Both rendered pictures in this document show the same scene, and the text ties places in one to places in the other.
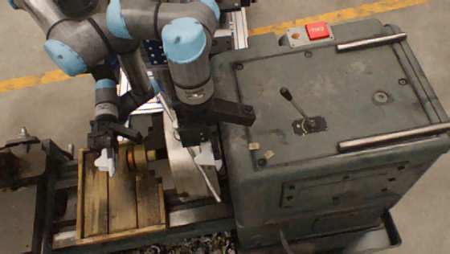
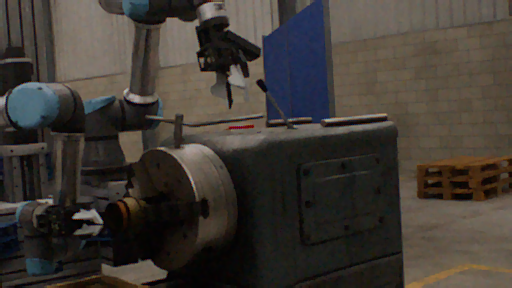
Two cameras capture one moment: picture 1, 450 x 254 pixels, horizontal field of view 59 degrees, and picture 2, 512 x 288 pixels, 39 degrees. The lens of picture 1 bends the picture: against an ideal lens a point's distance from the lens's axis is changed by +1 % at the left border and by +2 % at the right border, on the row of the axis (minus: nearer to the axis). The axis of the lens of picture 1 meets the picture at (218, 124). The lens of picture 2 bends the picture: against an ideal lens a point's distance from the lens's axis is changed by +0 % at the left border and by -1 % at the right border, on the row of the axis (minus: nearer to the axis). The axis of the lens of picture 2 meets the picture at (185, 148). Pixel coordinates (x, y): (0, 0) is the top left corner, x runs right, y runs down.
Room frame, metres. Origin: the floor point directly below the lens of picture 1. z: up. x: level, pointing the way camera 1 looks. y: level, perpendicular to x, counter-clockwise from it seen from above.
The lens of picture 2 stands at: (-0.91, 1.21, 1.33)
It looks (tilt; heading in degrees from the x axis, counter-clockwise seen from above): 3 degrees down; 322
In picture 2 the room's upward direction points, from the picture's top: 4 degrees counter-clockwise
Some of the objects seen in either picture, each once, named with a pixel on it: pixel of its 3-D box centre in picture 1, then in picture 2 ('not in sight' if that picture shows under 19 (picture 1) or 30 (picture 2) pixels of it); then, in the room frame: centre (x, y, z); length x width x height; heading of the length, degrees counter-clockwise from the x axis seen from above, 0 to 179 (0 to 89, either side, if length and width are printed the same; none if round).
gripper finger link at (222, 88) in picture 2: not in sight; (219, 90); (0.45, 0.04, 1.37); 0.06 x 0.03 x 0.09; 90
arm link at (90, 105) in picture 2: not in sight; (101, 115); (1.18, -0.06, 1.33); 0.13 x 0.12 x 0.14; 72
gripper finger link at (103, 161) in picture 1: (104, 162); (84, 217); (0.58, 0.37, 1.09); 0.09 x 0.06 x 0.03; 0
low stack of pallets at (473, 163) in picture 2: not in sight; (468, 177); (4.24, -7.33, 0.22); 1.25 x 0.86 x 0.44; 95
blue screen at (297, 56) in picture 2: not in sight; (292, 115); (5.14, -5.09, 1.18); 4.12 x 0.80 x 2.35; 144
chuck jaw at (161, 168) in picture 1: (168, 178); (173, 210); (0.49, 0.18, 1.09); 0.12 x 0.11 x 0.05; 0
